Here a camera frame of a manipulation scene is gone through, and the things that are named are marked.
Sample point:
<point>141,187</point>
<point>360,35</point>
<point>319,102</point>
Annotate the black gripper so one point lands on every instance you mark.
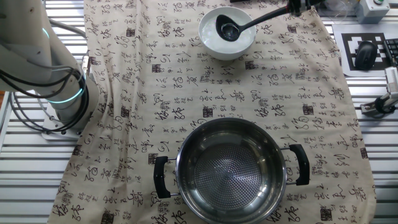
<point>303,2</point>

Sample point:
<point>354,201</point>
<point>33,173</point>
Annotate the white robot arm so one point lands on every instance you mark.
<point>28,46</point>

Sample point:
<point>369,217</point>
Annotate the white ceramic bowl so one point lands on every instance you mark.
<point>224,51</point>

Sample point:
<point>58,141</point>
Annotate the clear plastic cup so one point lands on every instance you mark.
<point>337,7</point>

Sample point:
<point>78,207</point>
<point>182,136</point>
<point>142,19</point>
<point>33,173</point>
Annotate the white sheet with black marker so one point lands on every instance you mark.
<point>348,40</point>

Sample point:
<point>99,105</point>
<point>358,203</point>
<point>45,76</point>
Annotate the grey box with green button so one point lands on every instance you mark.
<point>371,14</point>

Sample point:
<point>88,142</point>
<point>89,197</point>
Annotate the black computer mouse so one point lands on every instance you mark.
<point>366,56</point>

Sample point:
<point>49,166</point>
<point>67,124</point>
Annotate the black keyboard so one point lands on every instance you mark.
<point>392,49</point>

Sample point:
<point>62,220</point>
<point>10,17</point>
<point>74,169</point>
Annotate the beige calligraphy print tablecloth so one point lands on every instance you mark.
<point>155,93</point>

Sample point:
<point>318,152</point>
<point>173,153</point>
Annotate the black silver camera mount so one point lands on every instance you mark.
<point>384,105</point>

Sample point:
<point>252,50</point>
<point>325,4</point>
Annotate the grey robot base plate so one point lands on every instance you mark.
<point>53,132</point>

